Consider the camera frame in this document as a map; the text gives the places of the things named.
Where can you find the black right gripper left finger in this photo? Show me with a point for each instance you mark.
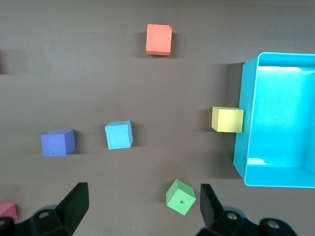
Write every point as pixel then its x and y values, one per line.
pixel 71 211

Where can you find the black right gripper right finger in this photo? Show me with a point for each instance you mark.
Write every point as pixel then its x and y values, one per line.
pixel 212 214

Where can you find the light blue foam block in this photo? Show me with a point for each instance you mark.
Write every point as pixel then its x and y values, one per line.
pixel 118 135

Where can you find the green foam block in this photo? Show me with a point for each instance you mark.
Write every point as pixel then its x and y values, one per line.
pixel 179 199

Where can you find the red foam block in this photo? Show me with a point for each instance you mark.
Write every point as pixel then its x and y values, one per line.
pixel 7 212

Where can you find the purple foam block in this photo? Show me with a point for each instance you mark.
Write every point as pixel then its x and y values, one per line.
pixel 56 143

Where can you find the yellow foam block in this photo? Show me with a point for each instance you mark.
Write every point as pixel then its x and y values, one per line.
pixel 227 120

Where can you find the cyan plastic bin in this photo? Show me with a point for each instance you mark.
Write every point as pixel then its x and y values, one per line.
pixel 278 110

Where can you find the brown table cover sheet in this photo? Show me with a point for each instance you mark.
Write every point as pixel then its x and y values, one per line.
pixel 73 73

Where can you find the orange foam block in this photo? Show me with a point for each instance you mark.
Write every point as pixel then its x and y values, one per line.
pixel 158 39

